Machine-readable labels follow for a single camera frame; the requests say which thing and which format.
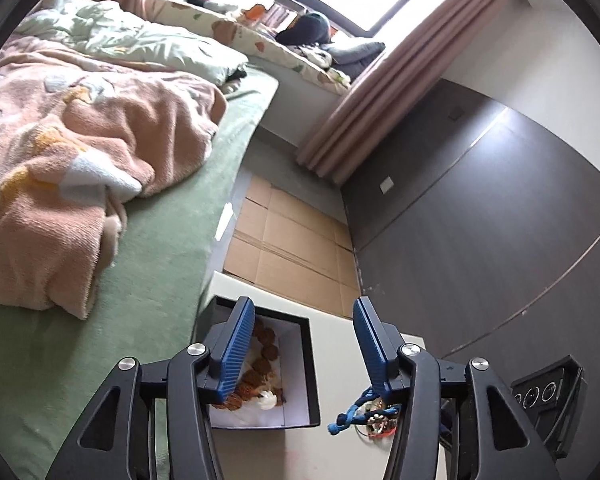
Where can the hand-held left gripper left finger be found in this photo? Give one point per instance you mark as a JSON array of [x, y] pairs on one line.
[[237, 355]]

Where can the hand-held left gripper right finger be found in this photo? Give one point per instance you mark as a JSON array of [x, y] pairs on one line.
[[375, 355]]

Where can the black jewelry box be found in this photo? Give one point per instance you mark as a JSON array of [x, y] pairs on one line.
[[311, 375]]

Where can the flattened cardboard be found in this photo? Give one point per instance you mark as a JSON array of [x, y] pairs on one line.
[[290, 240]]

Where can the bed with green sheet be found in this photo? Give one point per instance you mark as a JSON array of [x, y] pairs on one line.
[[180, 220]]

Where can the pink fleece blanket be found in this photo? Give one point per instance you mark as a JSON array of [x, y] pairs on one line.
[[105, 135]]

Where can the grey pillow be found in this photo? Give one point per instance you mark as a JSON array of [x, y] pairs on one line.
[[355, 55]]

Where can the printed window seat cushion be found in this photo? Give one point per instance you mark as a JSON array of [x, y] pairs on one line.
[[240, 35]]

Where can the pale green quilt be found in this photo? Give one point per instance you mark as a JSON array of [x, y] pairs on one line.
[[130, 40]]

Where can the dark bag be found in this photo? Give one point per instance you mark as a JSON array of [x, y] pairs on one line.
[[305, 27]]

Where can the row of books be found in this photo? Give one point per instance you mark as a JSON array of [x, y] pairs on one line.
[[280, 15]]

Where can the orange paper bag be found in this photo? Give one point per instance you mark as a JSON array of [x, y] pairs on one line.
[[254, 12]]

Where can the white wall socket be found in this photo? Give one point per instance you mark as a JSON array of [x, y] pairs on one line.
[[387, 185]]

